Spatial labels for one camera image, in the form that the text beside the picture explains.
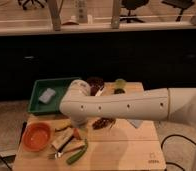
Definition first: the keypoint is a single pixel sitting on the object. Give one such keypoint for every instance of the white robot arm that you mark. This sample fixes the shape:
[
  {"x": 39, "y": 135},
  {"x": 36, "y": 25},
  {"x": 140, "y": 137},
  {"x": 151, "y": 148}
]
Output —
[{"x": 176, "y": 105}]

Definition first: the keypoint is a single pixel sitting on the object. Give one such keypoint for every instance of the dark brown bowl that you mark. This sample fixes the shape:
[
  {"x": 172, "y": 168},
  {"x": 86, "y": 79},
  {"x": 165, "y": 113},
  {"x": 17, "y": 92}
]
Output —
[{"x": 95, "y": 83}]

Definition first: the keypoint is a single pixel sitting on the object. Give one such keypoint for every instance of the red bowl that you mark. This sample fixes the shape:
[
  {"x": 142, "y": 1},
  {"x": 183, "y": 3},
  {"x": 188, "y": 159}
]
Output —
[{"x": 36, "y": 136}]

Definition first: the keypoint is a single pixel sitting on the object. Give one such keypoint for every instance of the green cup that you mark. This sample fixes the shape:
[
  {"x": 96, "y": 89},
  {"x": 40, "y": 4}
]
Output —
[{"x": 119, "y": 86}]

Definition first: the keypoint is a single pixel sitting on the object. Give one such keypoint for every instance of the bunch of dark grapes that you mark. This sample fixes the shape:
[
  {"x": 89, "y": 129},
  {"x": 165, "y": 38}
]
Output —
[{"x": 103, "y": 123}]

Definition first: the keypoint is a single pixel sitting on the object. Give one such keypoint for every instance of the green plastic tray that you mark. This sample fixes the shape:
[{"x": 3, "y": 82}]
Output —
[{"x": 60, "y": 85}]

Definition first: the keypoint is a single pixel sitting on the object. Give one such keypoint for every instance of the yellow banana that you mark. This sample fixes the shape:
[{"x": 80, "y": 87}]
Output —
[{"x": 63, "y": 127}]

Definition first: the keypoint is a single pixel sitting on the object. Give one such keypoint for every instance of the grey cloth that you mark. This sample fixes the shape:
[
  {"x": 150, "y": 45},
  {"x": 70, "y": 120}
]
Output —
[{"x": 135, "y": 123}]

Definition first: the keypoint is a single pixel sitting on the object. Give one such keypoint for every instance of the grey sponge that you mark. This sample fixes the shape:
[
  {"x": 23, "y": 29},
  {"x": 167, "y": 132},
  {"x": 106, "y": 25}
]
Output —
[{"x": 47, "y": 95}]

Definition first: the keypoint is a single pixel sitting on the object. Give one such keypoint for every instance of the wooden block eraser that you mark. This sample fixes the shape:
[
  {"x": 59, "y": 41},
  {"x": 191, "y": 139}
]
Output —
[{"x": 62, "y": 139}]

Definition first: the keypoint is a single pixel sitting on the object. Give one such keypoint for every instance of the green pepper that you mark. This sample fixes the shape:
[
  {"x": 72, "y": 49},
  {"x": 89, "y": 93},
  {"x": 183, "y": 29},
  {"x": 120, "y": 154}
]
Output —
[{"x": 78, "y": 155}]

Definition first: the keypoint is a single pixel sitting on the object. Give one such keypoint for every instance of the black office chair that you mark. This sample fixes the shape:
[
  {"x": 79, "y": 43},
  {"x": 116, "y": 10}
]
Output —
[
  {"x": 132, "y": 5},
  {"x": 181, "y": 4},
  {"x": 25, "y": 4}
]

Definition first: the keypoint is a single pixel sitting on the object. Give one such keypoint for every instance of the black office chair left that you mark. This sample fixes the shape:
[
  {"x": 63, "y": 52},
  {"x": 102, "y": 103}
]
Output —
[{"x": 25, "y": 4}]

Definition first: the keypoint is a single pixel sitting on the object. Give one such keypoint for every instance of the black office chair right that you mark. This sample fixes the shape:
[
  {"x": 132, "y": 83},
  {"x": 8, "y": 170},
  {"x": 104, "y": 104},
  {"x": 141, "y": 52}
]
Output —
[{"x": 181, "y": 4}]

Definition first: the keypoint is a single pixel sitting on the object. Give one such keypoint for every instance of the white handled dish brush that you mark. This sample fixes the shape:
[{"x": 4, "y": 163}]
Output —
[{"x": 100, "y": 91}]

